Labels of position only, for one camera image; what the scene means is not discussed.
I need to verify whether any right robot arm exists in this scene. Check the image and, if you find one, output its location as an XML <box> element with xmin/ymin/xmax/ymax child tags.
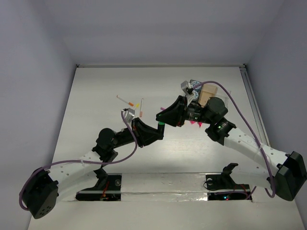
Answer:
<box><xmin>156</xmin><ymin>96</ymin><xmax>307</xmax><ymax>201</ymax></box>

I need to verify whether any silver taped strip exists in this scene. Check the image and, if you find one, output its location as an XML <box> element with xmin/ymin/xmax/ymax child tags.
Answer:
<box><xmin>120</xmin><ymin>173</ymin><xmax>208</xmax><ymax>202</ymax></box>

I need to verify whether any purple cable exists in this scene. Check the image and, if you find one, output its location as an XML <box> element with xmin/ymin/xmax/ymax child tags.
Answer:
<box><xmin>188</xmin><ymin>80</ymin><xmax>276</xmax><ymax>198</ymax></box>
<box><xmin>19</xmin><ymin>110</ymin><xmax>139</xmax><ymax>211</ymax></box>

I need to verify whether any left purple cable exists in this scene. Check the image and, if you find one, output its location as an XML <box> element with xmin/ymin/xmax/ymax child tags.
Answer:
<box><xmin>19</xmin><ymin>110</ymin><xmax>139</xmax><ymax>211</ymax></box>

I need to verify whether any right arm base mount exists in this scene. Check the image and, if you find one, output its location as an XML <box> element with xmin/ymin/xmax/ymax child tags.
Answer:
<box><xmin>203</xmin><ymin>163</ymin><xmax>252</xmax><ymax>201</ymax></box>

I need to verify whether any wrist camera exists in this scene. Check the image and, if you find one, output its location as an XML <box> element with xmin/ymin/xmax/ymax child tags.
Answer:
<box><xmin>180</xmin><ymin>81</ymin><xmax>196</xmax><ymax>106</ymax></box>
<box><xmin>121</xmin><ymin>108</ymin><xmax>135</xmax><ymax>125</ymax></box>

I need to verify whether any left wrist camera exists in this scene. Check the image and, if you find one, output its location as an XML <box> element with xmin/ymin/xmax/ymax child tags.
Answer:
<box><xmin>121</xmin><ymin>108</ymin><xmax>135</xmax><ymax>125</ymax></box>

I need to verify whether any orange cap marker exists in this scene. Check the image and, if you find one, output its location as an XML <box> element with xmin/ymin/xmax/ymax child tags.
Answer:
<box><xmin>117</xmin><ymin>95</ymin><xmax>134</xmax><ymax>107</ymax></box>

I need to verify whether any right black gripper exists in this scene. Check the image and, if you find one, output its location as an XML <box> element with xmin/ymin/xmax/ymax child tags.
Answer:
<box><xmin>155</xmin><ymin>95</ymin><xmax>213</xmax><ymax>127</ymax></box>

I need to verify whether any peach cap marker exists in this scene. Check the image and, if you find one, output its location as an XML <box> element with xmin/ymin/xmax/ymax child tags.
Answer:
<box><xmin>139</xmin><ymin>98</ymin><xmax>144</xmax><ymax>118</ymax></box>

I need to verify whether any blue white round jar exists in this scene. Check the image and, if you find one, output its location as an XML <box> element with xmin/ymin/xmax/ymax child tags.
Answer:
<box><xmin>190</xmin><ymin>80</ymin><xmax>200</xmax><ymax>88</ymax></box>

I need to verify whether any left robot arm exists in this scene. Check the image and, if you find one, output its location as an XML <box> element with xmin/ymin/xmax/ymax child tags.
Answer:
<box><xmin>19</xmin><ymin>118</ymin><xmax>165</xmax><ymax>219</ymax></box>

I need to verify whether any black green highlighter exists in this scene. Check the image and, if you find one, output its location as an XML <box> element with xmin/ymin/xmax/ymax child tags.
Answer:
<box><xmin>157</xmin><ymin>125</ymin><xmax>165</xmax><ymax>136</ymax></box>

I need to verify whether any clear plastic bin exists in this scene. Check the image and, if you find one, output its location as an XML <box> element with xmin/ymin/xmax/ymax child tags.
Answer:
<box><xmin>215</xmin><ymin>87</ymin><xmax>230</xmax><ymax>108</ymax></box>

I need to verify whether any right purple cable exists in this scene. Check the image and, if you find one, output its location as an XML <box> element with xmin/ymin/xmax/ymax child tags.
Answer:
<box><xmin>188</xmin><ymin>80</ymin><xmax>276</xmax><ymax>198</ymax></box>

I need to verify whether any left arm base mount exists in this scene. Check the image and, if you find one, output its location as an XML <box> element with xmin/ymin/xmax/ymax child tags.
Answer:
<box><xmin>75</xmin><ymin>168</ymin><xmax>122</xmax><ymax>201</ymax></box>

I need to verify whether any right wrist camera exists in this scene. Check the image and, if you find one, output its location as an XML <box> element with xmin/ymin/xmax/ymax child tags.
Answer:
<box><xmin>180</xmin><ymin>81</ymin><xmax>196</xmax><ymax>106</ymax></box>

